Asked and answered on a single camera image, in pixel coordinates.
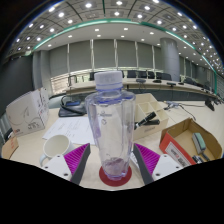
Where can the row of black office chairs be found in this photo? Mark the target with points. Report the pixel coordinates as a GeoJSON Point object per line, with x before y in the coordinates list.
{"type": "Point", "coordinates": [146, 74]}

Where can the flat round red coaster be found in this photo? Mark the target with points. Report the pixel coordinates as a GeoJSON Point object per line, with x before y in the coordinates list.
{"type": "Point", "coordinates": [115, 183]}

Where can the flat brown cardboard sheet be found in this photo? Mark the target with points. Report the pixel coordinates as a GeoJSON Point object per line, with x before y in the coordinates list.
{"type": "Point", "coordinates": [9, 148]}

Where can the grey-green board eraser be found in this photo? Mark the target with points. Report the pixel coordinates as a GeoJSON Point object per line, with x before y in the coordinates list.
{"type": "Point", "coordinates": [199, 142]}

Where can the clear plastic water bottle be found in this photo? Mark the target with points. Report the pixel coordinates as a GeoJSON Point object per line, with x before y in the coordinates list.
{"type": "Point", "coordinates": [110, 133]}

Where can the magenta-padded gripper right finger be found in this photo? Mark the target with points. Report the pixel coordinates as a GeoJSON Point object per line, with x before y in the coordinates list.
{"type": "Point", "coordinates": [146, 160]}

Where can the black marker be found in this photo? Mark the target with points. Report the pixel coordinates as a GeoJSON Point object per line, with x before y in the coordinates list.
{"type": "Point", "coordinates": [146, 120]}

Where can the white printed paper sheet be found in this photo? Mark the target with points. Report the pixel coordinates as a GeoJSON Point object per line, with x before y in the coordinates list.
{"type": "Point", "coordinates": [71, 128]}

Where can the white compartment organizer box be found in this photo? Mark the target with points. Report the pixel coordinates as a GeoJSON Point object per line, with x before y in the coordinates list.
{"type": "Point", "coordinates": [156, 128]}

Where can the round ceiling lights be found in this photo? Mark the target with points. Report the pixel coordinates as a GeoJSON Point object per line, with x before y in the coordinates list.
{"type": "Point", "coordinates": [88, 5]}

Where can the black pen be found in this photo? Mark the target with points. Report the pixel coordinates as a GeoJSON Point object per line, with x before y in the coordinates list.
{"type": "Point", "coordinates": [198, 159]}

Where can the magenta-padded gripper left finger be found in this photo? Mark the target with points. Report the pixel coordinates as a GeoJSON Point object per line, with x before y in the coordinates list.
{"type": "Point", "coordinates": [77, 160]}

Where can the brown cardboard box red side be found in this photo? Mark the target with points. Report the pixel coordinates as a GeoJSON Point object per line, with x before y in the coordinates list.
{"type": "Point", "coordinates": [176, 151]}

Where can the white ceramic mug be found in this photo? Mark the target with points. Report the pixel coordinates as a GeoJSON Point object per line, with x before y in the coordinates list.
{"type": "Point", "coordinates": [56, 146]}

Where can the black desk phone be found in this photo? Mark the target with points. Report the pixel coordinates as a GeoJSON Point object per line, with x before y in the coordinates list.
{"type": "Point", "coordinates": [71, 109]}

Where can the white printed carton box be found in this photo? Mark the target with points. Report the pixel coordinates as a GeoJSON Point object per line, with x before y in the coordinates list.
{"type": "Point", "coordinates": [26, 115]}

